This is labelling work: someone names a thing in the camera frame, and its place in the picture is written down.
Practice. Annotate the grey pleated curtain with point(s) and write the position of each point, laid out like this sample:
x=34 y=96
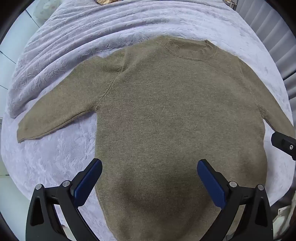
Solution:
x=275 y=27

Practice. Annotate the white floral cloth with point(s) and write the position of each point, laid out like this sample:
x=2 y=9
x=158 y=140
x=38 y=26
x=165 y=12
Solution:
x=45 y=10

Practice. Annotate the lavender embossed fleece blanket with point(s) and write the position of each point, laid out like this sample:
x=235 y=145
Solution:
x=69 y=46

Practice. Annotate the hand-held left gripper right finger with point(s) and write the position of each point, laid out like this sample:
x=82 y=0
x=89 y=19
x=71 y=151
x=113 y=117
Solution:
x=211 y=183

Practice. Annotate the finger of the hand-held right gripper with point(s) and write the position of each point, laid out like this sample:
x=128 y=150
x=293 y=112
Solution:
x=284 y=142

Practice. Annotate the olive knit sweater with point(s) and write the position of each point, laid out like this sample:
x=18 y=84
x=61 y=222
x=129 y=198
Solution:
x=173 y=115

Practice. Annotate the beige crumpled cloth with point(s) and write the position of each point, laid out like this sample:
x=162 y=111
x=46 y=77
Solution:
x=105 y=1

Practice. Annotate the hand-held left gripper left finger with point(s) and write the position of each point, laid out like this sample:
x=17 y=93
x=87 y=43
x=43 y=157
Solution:
x=89 y=180

